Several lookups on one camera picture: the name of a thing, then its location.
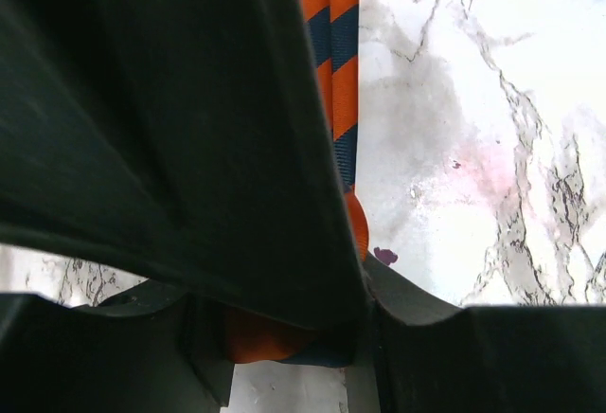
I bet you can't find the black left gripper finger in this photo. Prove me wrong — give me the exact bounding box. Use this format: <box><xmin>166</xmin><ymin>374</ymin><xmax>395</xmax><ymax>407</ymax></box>
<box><xmin>1</xmin><ymin>257</ymin><xmax>605</xmax><ymax>412</ymax></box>
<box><xmin>1</xmin><ymin>0</ymin><xmax>367</xmax><ymax>329</ymax></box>

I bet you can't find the orange navy striped tie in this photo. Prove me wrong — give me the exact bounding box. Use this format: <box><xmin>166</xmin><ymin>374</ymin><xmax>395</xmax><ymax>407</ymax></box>
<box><xmin>223</xmin><ymin>0</ymin><xmax>369</xmax><ymax>368</ymax></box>

